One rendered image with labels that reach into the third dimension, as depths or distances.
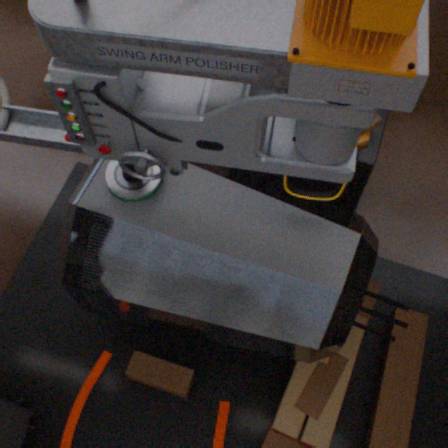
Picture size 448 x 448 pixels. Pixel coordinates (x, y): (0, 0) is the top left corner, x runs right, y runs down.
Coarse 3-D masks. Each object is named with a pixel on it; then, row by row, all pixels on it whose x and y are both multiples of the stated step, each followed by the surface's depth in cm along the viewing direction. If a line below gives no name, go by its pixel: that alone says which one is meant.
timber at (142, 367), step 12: (132, 360) 246; (144, 360) 246; (156, 360) 246; (132, 372) 244; (144, 372) 244; (156, 372) 244; (168, 372) 244; (180, 372) 244; (192, 372) 243; (156, 384) 241; (168, 384) 241; (180, 384) 241; (192, 384) 250; (180, 396) 248
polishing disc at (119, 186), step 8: (112, 168) 201; (152, 168) 201; (112, 176) 200; (120, 176) 200; (112, 184) 198; (120, 184) 198; (128, 184) 198; (136, 184) 198; (144, 184) 198; (152, 184) 198; (120, 192) 197; (128, 192) 197; (136, 192) 196; (144, 192) 196
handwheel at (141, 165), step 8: (128, 152) 158; (136, 152) 157; (144, 152) 165; (120, 160) 161; (128, 160) 162; (136, 160) 163; (144, 160) 162; (152, 160) 158; (120, 168) 166; (128, 168) 167; (136, 168) 163; (144, 168) 162; (160, 168) 161; (136, 176) 169; (144, 176) 168; (152, 176) 168; (160, 176) 166
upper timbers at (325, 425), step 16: (352, 336) 239; (352, 352) 236; (304, 368) 233; (288, 384) 231; (304, 384) 230; (288, 400) 227; (336, 400) 227; (288, 416) 224; (304, 416) 224; (320, 416) 224; (336, 416) 224; (288, 432) 221; (304, 432) 221; (320, 432) 221
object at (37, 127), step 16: (16, 112) 186; (32, 112) 185; (48, 112) 184; (16, 128) 186; (32, 128) 186; (48, 128) 186; (64, 128) 186; (32, 144) 183; (48, 144) 181; (64, 144) 179; (160, 160) 177
